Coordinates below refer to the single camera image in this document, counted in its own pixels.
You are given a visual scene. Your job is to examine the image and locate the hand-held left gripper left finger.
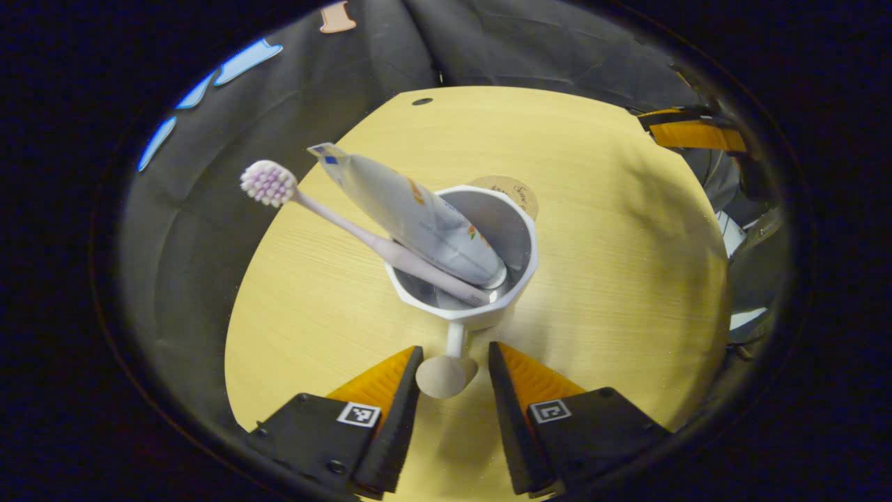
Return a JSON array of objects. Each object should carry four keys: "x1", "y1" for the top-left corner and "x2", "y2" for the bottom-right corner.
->
[{"x1": 249, "y1": 345, "x2": 424, "y2": 499}]

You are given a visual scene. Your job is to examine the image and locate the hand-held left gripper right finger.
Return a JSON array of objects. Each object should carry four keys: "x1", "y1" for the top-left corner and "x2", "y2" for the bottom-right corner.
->
[{"x1": 488, "y1": 341, "x2": 671, "y2": 497}]

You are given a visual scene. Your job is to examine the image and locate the round cork coaster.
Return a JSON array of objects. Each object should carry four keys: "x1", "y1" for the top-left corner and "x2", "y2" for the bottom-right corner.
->
[{"x1": 468, "y1": 175, "x2": 539, "y2": 220}]

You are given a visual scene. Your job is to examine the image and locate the white cup with wooden handle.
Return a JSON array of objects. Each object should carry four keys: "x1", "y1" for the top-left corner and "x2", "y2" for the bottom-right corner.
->
[{"x1": 383, "y1": 185, "x2": 539, "y2": 400}]

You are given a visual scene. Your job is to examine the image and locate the white toothpaste tube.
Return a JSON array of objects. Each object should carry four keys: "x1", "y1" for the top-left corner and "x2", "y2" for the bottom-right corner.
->
[{"x1": 307, "y1": 142, "x2": 508, "y2": 290}]

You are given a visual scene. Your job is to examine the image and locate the pale pink toothbrush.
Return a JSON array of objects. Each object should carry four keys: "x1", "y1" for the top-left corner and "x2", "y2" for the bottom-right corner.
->
[{"x1": 240, "y1": 160, "x2": 492, "y2": 307}]

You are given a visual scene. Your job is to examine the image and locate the wooden desktop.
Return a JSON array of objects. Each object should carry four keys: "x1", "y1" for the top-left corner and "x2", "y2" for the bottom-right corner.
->
[{"x1": 224, "y1": 86, "x2": 732, "y2": 499}]

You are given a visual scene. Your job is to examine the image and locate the black backdrop cloth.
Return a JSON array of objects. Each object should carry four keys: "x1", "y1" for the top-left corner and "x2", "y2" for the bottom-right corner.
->
[{"x1": 118, "y1": 0, "x2": 767, "y2": 433}]

